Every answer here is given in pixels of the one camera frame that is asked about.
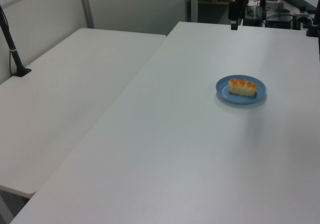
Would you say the black pole stand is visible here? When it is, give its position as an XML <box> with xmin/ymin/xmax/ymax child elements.
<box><xmin>0</xmin><ymin>4</ymin><xmax>32</xmax><ymax>78</ymax></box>

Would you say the bread with orange topping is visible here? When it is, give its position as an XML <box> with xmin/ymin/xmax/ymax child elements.
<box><xmin>227</xmin><ymin>77</ymin><xmax>258</xmax><ymax>97</ymax></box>

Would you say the black keyboard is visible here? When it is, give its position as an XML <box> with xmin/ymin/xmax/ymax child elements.
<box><xmin>281</xmin><ymin>0</ymin><xmax>318</xmax><ymax>12</ymax></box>

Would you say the blue round plate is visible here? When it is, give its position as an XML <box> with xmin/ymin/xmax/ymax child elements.
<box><xmin>215</xmin><ymin>74</ymin><xmax>267</xmax><ymax>105</ymax></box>

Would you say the black electronics box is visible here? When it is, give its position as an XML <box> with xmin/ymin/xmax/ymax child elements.
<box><xmin>265</xmin><ymin>14</ymin><xmax>294</xmax><ymax>29</ymax></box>

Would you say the black clamp mount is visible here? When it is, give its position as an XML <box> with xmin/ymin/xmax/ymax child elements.
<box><xmin>305</xmin><ymin>0</ymin><xmax>320</xmax><ymax>37</ymax></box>

